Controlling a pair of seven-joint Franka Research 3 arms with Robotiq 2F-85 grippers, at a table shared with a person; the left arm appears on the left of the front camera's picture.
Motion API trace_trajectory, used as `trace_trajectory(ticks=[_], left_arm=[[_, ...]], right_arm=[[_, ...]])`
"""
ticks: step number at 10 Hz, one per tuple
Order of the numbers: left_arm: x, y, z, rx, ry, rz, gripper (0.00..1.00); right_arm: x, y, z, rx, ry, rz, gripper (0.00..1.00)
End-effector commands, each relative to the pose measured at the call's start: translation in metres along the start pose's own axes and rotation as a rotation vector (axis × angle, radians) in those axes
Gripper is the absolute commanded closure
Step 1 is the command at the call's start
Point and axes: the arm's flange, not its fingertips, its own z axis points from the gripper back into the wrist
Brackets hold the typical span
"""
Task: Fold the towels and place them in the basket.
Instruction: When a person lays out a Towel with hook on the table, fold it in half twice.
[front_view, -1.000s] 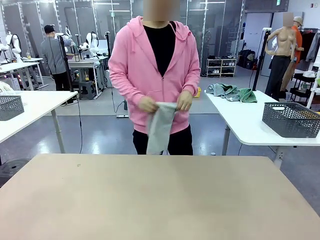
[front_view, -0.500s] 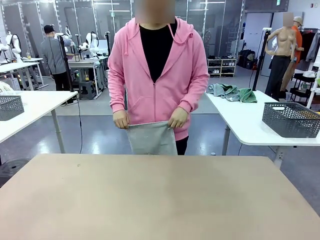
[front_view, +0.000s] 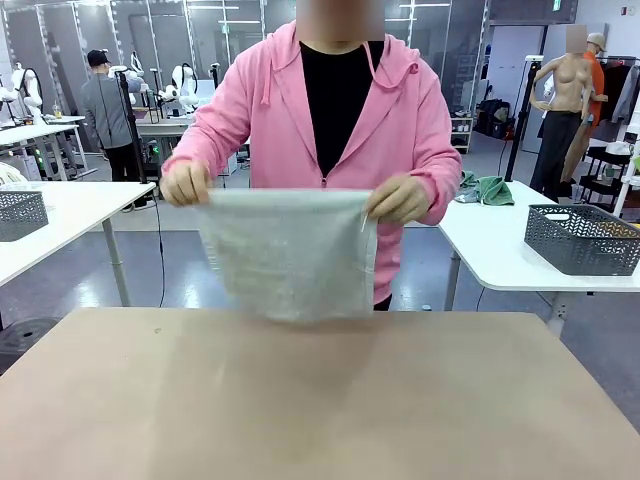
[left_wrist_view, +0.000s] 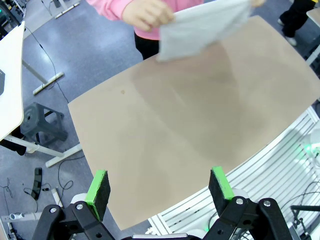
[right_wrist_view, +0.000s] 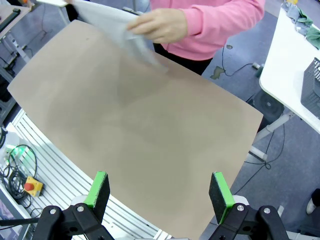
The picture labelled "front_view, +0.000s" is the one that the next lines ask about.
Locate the grey woven plastic basket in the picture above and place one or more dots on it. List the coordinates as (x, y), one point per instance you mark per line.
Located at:
(575, 245)
(20, 215)

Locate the white cap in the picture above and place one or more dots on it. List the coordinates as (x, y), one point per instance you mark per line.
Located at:
(617, 148)

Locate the beige mannequin with black trousers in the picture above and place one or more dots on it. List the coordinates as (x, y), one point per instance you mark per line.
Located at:
(565, 85)

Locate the light grey towel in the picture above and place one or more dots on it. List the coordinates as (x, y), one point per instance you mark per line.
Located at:
(290, 250)

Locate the green towel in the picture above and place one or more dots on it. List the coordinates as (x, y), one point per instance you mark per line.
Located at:
(492, 192)

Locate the small white robot arm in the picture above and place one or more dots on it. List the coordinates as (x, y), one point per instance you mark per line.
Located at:
(182, 87)
(25, 90)

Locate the grey cloth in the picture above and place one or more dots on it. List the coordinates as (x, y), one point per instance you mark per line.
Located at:
(466, 194)

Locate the person's right forearm pink sleeve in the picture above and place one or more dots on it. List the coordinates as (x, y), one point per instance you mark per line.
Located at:
(200, 145)

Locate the rack of dark clothes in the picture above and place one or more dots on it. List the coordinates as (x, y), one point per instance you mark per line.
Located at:
(620, 85)

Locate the white lab desk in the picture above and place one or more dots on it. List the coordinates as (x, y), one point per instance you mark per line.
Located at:
(35, 131)

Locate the person's left hand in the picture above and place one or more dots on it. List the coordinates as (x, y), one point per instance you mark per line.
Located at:
(402, 200)

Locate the white shelf unit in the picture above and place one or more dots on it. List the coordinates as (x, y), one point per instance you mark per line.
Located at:
(462, 132)

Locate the man in grey jacket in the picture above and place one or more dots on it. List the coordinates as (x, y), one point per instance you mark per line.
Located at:
(102, 115)

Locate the black tripod stand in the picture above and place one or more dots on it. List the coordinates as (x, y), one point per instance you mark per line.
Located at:
(215, 75)
(131, 125)

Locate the person's right hand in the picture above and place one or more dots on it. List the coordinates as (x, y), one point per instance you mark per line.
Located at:
(185, 182)

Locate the dark grey plastic stool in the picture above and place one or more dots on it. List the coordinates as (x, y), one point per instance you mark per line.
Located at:
(25, 342)

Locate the person in pink hoodie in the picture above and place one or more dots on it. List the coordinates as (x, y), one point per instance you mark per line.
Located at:
(400, 115)

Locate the black bags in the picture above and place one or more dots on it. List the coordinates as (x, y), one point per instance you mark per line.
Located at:
(492, 117)

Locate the mannequin in orange shirt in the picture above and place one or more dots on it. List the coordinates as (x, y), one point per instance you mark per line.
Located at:
(597, 80)

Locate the person's left forearm pink sleeve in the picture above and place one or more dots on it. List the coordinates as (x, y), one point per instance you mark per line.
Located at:
(440, 170)

